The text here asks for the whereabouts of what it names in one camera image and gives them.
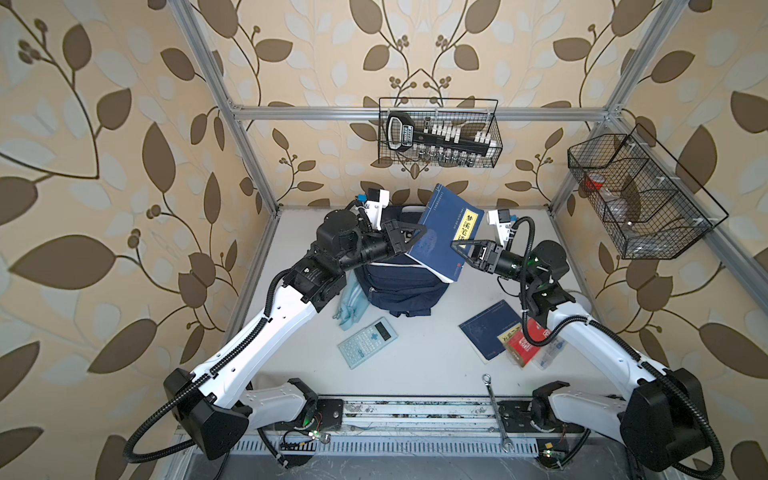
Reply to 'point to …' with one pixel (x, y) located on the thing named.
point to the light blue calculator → (367, 342)
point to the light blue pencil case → (353, 304)
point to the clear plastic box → (548, 352)
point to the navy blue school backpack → (398, 283)
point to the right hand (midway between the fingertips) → (449, 248)
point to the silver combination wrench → (506, 440)
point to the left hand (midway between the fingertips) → (422, 226)
